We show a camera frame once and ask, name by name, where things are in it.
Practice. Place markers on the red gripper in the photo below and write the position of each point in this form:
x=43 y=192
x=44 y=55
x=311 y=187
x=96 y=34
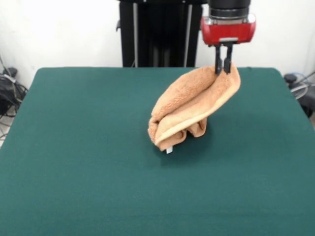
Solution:
x=229 y=33

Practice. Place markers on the tan terry towel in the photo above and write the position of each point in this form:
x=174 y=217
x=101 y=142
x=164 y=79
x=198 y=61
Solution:
x=187 y=98

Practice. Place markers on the dark green table cloth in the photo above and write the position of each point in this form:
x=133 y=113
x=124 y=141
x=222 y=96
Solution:
x=73 y=172

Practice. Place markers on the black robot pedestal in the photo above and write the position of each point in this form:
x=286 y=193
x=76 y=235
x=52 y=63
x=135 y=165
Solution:
x=157 y=37

